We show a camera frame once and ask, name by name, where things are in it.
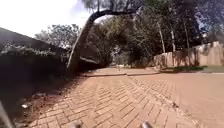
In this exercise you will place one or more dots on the leaning tree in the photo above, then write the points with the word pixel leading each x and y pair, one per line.
pixel 78 50

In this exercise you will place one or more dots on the red brick path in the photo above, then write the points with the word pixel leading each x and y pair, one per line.
pixel 110 103

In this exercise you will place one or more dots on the row of trees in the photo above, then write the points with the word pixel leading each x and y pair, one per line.
pixel 150 36

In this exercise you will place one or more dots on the kerb strip between path and road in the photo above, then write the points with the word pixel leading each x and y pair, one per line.
pixel 156 96

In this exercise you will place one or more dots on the robot's own part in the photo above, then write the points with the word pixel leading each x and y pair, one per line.
pixel 147 124
pixel 77 124

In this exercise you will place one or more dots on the grass strip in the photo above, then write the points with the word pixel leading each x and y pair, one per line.
pixel 186 68

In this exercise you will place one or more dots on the bare dirt strip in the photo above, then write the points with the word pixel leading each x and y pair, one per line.
pixel 43 101

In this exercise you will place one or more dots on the red brick road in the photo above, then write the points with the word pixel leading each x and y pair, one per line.
pixel 200 93

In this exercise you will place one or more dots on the dark wall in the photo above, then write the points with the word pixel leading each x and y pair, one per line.
pixel 30 75

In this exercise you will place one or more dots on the tan wall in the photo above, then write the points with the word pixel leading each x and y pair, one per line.
pixel 210 53

